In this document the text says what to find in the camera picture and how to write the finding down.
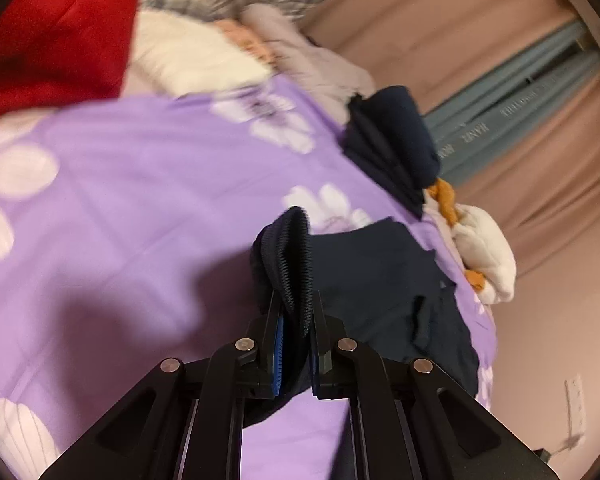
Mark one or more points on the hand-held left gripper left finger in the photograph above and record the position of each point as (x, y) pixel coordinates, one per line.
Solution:
(278, 355)

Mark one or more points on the white fluffy cloth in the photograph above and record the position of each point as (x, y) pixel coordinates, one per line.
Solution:
(190, 55)

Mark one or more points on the white and orange plush toy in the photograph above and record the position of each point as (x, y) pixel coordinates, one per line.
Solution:
(485, 245)

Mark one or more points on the grey-blue bed rails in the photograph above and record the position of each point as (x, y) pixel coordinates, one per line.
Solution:
(505, 110)

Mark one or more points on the light grey cloth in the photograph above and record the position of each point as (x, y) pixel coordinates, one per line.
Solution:
(320, 70)

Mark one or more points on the white wall outlet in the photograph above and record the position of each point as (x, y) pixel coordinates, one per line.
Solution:
(575, 400)

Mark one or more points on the purple floral bedsheet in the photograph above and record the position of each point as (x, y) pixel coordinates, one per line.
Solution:
(130, 185)

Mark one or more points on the folded navy clothes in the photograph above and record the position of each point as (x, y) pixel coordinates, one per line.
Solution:
(390, 145)

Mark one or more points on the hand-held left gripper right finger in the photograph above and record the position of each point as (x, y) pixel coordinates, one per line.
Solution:
(319, 360)

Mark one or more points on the peach cloth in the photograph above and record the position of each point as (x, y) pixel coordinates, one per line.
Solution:
(240, 37)

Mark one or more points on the beige curtain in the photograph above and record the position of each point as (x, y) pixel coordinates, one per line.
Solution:
(430, 20)

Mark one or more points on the red cloth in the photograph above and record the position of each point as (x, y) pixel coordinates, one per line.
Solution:
(55, 35)

